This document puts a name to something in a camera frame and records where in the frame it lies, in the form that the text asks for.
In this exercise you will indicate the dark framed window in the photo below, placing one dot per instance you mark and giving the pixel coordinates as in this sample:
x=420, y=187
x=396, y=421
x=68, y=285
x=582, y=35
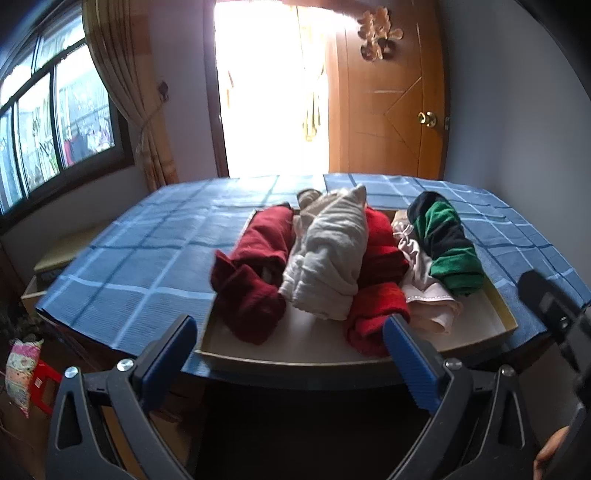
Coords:
x=59, y=127

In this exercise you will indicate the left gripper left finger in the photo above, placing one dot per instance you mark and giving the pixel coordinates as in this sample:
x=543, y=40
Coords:
x=80, y=445

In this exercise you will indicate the green black underwear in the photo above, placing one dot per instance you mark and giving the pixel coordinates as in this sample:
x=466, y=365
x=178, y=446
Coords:
x=441, y=235

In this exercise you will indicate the bright red underwear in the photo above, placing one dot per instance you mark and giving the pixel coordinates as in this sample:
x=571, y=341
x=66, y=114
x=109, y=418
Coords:
x=379, y=293

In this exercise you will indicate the white shallow tray box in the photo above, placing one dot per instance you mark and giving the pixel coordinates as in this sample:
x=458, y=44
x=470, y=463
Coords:
x=304, y=341

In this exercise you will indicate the brass door knob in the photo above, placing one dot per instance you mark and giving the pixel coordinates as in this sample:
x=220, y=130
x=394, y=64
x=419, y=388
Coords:
x=428, y=119

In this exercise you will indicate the person's right hand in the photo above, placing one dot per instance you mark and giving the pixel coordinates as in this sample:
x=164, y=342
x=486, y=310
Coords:
x=548, y=451

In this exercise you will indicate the beige brown underwear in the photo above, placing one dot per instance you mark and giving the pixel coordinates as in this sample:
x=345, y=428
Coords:
x=309, y=201

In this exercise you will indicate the brown curtain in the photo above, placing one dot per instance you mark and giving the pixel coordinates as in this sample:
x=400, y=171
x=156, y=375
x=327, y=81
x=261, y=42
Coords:
x=117, y=36

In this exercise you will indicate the pink floral bag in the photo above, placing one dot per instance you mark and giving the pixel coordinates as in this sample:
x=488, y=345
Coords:
x=20, y=366

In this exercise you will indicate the blue plaid bed cover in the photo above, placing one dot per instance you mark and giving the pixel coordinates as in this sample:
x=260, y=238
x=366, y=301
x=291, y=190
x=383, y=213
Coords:
x=152, y=264

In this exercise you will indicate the curtain tieback hook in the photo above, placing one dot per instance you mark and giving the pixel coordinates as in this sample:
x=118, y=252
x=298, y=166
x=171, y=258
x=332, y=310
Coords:
x=162, y=89

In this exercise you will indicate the gold door ornament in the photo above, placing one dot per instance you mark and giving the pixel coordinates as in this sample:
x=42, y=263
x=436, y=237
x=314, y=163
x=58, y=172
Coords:
x=379, y=36

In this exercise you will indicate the wooden door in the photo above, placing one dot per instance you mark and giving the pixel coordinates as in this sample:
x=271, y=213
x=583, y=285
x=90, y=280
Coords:
x=374, y=106

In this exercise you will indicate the dark red underwear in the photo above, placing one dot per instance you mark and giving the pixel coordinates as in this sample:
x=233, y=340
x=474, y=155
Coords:
x=247, y=280

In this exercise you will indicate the pink underwear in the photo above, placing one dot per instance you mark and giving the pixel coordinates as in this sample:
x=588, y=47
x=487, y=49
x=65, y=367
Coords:
x=432, y=307

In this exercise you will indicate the white dotted underwear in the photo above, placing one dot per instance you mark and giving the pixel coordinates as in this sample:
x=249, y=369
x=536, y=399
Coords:
x=325, y=262

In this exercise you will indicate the red plastic stool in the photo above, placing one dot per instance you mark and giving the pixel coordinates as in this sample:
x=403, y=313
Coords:
x=43, y=375

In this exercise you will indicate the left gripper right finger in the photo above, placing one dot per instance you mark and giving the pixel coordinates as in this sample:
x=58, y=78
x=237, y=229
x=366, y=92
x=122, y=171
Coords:
x=478, y=426

